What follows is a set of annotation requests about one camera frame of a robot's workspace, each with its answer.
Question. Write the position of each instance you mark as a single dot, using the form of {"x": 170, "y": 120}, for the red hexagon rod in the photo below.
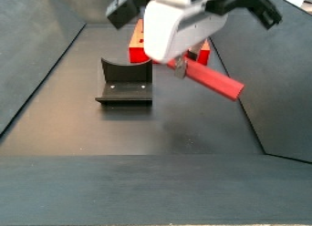
{"x": 212, "y": 79}

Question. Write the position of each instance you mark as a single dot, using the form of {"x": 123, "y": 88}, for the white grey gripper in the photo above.
{"x": 177, "y": 24}

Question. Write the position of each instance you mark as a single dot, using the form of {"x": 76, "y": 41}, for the black curved cradle stand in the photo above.
{"x": 127, "y": 82}

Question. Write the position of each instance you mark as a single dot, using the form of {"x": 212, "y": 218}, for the red peg board base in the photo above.
{"x": 137, "y": 55}

